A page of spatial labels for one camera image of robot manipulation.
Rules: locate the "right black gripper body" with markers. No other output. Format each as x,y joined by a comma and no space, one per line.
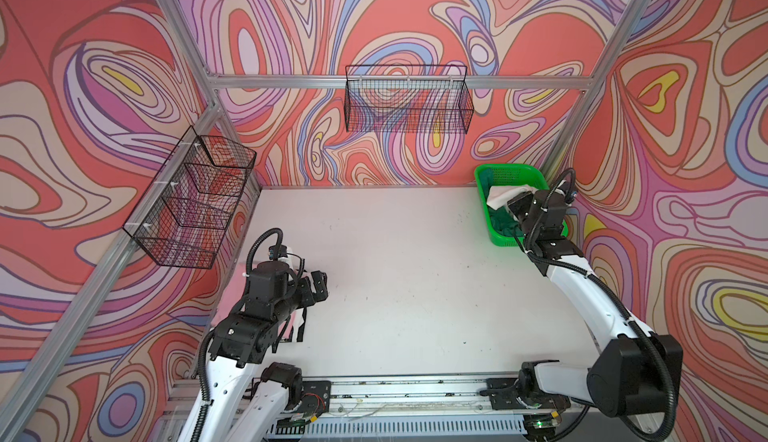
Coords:
528,223

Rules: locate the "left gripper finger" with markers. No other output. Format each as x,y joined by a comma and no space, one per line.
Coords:
320,291
305,295

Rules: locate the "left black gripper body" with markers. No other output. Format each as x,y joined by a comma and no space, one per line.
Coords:
282,310

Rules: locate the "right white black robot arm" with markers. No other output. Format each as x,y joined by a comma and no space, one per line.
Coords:
636,374

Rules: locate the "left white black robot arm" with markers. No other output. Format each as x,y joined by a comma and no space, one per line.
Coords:
241,397

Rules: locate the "green t shirt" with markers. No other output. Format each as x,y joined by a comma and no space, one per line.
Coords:
504,224

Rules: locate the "green plastic basket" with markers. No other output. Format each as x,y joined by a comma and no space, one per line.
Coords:
490,174

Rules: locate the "black white folded t shirt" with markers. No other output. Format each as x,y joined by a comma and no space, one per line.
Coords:
298,329

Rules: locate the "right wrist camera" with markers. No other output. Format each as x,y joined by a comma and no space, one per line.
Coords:
568,190

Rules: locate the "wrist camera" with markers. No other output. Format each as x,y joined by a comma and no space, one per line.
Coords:
568,190
279,251

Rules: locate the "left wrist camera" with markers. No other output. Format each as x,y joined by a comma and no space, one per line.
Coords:
279,251

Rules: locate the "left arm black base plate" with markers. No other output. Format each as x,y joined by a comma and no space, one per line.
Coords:
305,398

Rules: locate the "black wire basket left wall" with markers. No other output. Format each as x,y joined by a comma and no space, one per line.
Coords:
191,202

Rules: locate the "black wire basket wall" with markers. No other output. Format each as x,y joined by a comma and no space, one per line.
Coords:
407,98
191,202

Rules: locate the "black wire basket back wall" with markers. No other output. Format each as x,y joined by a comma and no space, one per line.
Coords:
407,98

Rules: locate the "white vented cable duct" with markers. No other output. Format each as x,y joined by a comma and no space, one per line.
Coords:
381,428

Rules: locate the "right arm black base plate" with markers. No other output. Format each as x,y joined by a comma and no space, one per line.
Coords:
510,394

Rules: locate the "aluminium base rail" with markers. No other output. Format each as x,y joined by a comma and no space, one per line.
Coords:
393,395

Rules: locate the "aluminium frame right post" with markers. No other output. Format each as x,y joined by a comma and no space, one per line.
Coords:
617,41

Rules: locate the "aluminium frame post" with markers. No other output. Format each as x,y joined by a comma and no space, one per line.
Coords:
617,41
180,28

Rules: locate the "aluminium frame left bar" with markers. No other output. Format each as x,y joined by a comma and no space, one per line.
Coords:
35,381

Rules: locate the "aluminium frame left post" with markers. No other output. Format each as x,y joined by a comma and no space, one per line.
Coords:
180,28

